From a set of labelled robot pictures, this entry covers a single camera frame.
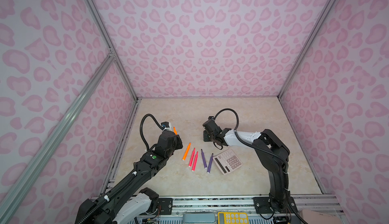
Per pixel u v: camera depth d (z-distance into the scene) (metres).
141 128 0.57
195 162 0.88
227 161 0.86
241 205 0.75
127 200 0.48
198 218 0.67
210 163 0.86
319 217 0.69
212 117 0.88
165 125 0.70
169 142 0.60
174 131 1.02
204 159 0.88
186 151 0.92
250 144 0.52
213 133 0.75
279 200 0.63
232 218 0.69
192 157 0.90
